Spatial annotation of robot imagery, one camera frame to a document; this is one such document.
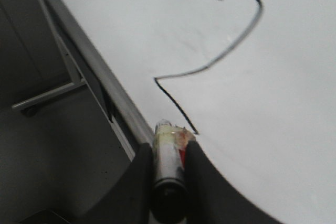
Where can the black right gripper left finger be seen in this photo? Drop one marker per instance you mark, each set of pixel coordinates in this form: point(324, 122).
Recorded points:
point(126, 202)

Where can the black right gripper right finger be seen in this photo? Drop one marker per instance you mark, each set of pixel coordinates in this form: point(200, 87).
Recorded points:
point(212, 198)

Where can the white black whiteboard marker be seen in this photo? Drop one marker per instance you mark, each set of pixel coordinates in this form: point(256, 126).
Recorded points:
point(169, 193)

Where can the grey whiteboard stand leg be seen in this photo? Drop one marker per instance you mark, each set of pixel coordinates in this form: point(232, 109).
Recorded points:
point(76, 79)

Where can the white whiteboard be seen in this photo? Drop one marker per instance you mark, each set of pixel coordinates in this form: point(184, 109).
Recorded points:
point(256, 78)

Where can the grey aluminium marker tray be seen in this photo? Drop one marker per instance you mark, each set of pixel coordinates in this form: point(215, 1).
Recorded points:
point(83, 58)

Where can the black caster wheel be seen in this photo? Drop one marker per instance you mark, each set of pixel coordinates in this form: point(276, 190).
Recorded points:
point(30, 111)

